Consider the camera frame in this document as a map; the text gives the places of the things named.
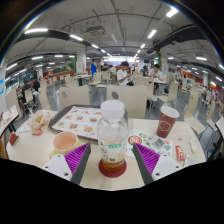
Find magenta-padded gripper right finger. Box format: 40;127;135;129
132;143;183;185

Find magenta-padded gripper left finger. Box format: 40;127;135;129
41;142;92;186

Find clear tea bottle white cap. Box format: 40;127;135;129
97;99;130;173

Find pale yellow mug pink inside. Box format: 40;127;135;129
48;131;82;159

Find printed paper flyer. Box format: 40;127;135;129
124;128;174;159

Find red paper cup white lid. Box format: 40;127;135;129
156;105;181;139

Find flat round red coaster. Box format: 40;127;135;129
98;159;128;179

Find clear plastic bag with food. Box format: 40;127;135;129
28;110;51;134

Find red table sign holder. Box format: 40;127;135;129
8;132;20;146

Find cream canteen chairs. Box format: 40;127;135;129
6;71;224;134

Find ceiling air conditioner unit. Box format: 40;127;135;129
84;25;106;38

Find ceiling light strips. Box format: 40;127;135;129
4;6;224;83

